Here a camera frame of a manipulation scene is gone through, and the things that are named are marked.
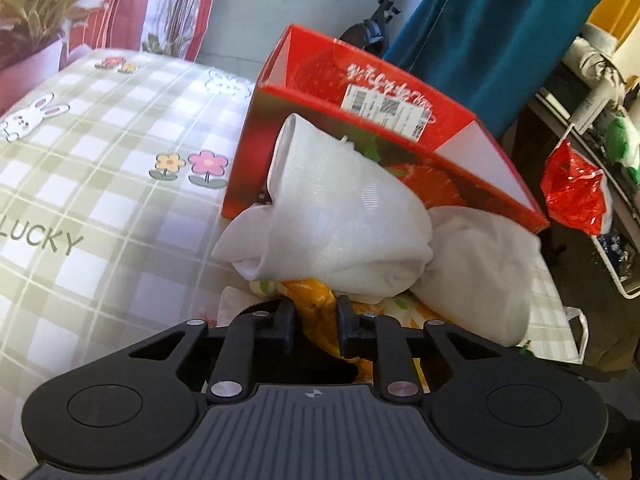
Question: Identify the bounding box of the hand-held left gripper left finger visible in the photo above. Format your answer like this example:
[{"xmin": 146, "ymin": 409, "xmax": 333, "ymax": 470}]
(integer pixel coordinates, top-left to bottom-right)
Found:
[{"xmin": 75, "ymin": 300, "xmax": 296, "ymax": 403}]

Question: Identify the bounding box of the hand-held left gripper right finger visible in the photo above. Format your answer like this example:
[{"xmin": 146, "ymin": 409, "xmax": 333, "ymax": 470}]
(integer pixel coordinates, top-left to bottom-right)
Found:
[{"xmin": 337, "ymin": 295, "xmax": 551, "ymax": 402}]

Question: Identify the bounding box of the orange printed cloth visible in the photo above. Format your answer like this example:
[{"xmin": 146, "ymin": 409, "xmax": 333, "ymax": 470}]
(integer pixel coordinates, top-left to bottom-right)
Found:
[{"xmin": 249, "ymin": 276, "xmax": 443, "ymax": 361}]

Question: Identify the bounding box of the white mesh cloth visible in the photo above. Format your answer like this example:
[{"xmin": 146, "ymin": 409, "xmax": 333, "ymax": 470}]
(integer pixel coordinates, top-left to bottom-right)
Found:
[{"xmin": 212, "ymin": 112, "xmax": 435, "ymax": 306}]

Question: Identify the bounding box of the white plain cloth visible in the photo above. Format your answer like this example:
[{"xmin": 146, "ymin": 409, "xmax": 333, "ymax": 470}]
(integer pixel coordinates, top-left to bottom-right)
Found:
[{"xmin": 415, "ymin": 205, "xmax": 543, "ymax": 348}]

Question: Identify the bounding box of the red strawberry print box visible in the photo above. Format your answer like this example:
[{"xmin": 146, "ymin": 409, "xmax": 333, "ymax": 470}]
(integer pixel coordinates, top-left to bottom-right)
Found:
[{"xmin": 221, "ymin": 22, "xmax": 551, "ymax": 235}]

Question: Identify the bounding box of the red plastic bag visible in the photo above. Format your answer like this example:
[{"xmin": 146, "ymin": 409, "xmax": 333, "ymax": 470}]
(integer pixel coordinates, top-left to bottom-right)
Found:
[{"xmin": 541, "ymin": 140, "xmax": 614, "ymax": 236}]

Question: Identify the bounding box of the blue patterned packet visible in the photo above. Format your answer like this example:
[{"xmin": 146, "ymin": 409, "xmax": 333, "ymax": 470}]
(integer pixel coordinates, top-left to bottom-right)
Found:
[{"xmin": 597, "ymin": 232, "xmax": 629, "ymax": 281}]

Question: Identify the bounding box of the black metal equipment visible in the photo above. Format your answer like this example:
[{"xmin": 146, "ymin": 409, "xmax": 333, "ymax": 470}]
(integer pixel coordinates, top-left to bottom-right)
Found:
[{"xmin": 340, "ymin": 0, "xmax": 451, "ymax": 58}]

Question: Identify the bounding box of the teal curtain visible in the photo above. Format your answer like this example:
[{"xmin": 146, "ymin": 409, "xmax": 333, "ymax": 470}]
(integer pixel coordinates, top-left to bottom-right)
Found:
[{"xmin": 382, "ymin": 0, "xmax": 628, "ymax": 138}]

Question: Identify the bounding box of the white spray bottle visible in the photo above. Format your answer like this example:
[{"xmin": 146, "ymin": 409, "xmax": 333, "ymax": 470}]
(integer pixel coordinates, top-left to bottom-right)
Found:
[{"xmin": 572, "ymin": 72, "xmax": 619, "ymax": 126}]

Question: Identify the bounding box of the yellow curtain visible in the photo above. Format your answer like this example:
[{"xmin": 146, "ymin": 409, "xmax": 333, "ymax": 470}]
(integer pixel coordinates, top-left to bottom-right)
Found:
[{"xmin": 585, "ymin": 0, "xmax": 640, "ymax": 51}]

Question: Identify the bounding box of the white wire rack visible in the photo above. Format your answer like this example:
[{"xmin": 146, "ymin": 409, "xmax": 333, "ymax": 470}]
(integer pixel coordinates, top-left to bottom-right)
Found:
[{"xmin": 537, "ymin": 87, "xmax": 640, "ymax": 302}]

